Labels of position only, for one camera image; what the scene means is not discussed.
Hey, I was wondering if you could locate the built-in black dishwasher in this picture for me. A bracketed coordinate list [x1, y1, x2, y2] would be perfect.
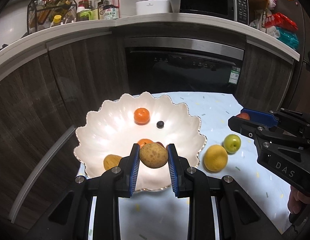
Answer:
[124, 37, 244, 94]

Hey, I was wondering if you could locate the soy sauce bottle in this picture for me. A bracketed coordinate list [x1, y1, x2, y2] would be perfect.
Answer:
[103, 0, 120, 20]

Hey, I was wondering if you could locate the green lidded jar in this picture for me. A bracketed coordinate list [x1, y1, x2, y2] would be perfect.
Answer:
[76, 6, 93, 22]

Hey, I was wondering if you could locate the green apple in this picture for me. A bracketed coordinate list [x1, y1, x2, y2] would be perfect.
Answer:
[223, 134, 241, 154]

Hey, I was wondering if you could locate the dark refrigerator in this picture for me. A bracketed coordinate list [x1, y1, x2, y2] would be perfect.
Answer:
[275, 0, 310, 113]

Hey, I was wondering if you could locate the black microwave oven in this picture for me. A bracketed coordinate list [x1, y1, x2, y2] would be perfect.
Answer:
[179, 0, 249, 25]

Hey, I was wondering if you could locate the white scalloped ceramic bowl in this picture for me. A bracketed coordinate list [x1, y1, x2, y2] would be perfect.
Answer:
[73, 92, 207, 178]

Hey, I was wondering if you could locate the orange mandarin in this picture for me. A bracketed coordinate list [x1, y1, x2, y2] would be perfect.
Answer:
[138, 139, 153, 148]
[134, 108, 150, 125]

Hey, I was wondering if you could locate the dark blueberry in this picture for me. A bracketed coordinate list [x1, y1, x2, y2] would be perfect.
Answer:
[157, 121, 164, 129]

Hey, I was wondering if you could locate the yellow grapefruit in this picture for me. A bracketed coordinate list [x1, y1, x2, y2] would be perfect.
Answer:
[203, 145, 228, 172]

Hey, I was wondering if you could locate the brown longan fruit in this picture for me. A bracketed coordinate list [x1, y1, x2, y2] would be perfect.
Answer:
[139, 143, 168, 168]

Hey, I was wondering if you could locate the black wire spice rack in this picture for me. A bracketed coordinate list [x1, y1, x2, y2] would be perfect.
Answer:
[27, 0, 78, 34]

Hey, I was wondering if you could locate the light blue patterned tablecloth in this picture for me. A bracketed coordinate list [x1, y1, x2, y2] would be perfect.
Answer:
[77, 91, 296, 240]

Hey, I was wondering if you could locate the yellow-brown mango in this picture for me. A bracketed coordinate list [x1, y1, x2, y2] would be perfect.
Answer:
[103, 154, 122, 171]

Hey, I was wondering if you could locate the person right hand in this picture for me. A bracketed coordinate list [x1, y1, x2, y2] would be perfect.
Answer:
[288, 187, 310, 214]

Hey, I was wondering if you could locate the teal snack bag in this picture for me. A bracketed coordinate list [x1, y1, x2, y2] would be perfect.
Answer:
[276, 27, 299, 51]

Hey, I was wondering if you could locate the red snack bag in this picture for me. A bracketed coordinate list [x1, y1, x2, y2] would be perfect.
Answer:
[264, 12, 298, 33]

